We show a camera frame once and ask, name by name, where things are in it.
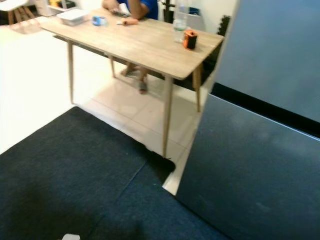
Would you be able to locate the clear plastic container white lid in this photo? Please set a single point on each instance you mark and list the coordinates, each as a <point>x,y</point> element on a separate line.
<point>73,16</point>

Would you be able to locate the dark blue carpet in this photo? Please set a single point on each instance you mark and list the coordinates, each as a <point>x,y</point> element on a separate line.
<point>80,175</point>

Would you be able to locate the white chair with wooden legs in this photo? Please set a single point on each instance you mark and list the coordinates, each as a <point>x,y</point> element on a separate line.
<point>14,6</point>

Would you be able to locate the blue digital timer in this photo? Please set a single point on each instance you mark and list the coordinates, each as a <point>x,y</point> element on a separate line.
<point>99,20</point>

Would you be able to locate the light wooden table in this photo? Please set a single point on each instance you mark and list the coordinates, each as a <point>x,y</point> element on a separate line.
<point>140,42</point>

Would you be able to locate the small orange cylinder with tag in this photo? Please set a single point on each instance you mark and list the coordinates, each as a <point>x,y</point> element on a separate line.
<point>130,21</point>

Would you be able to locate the person in blue shirt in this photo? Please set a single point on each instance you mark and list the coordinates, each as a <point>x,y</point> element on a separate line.
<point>142,7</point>

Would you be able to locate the clear plastic water bottle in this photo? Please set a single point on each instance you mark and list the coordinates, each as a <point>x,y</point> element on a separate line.
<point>179,25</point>

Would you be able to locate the orange and black tape measure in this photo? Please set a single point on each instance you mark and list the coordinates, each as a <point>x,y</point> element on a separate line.
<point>190,39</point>

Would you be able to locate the black foam panel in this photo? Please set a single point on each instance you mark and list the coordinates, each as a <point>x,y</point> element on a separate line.
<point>224,26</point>

